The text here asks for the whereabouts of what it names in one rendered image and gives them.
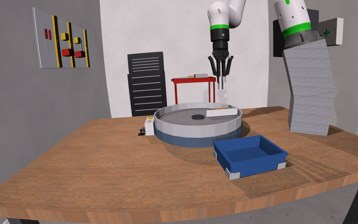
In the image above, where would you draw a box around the blue open-top crate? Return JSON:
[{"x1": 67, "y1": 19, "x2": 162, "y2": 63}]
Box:
[{"x1": 213, "y1": 135, "x2": 288, "y2": 180}]

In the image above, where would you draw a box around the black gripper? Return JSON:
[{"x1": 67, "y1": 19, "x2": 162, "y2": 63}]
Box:
[{"x1": 208, "y1": 41, "x2": 234, "y2": 90}]

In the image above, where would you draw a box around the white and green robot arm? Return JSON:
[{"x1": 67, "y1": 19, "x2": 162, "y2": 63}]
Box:
[{"x1": 208, "y1": 0, "x2": 324, "y2": 50}]

